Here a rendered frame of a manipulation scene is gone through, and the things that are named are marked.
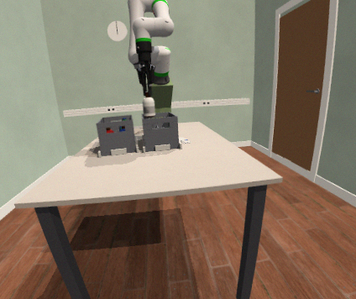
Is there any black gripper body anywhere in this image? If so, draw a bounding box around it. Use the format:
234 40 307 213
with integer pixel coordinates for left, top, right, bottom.
138 52 151 71

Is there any white paper pick list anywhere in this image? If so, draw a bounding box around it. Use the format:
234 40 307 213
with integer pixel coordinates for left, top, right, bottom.
179 137 191 144

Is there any grey divided crate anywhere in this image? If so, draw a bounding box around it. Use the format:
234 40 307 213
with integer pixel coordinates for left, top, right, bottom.
96 115 137 156
142 112 180 152

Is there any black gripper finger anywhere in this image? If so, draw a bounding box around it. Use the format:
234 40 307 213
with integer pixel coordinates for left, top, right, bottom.
144 64 155 96
136 67 147 96

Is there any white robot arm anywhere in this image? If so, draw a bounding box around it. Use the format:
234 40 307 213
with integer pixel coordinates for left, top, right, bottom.
128 0 174 85

